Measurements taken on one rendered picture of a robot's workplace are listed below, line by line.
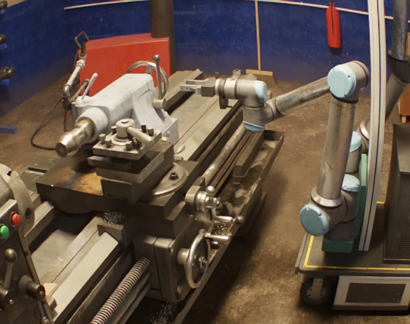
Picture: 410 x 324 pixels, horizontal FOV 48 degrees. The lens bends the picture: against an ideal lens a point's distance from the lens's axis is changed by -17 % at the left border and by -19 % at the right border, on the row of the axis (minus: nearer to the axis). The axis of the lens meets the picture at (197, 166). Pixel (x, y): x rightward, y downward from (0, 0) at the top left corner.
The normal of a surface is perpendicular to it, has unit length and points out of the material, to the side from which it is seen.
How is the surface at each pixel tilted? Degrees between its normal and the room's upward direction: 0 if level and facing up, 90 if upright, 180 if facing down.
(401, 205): 90
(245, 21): 90
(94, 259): 36
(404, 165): 0
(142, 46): 90
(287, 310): 0
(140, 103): 76
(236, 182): 0
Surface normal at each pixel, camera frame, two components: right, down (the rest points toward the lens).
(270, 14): -0.35, 0.44
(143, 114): 0.86, -0.20
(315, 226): -0.73, 0.41
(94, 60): 0.00, 0.45
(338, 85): -0.72, 0.23
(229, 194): -0.05, -0.89
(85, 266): 0.51, -0.66
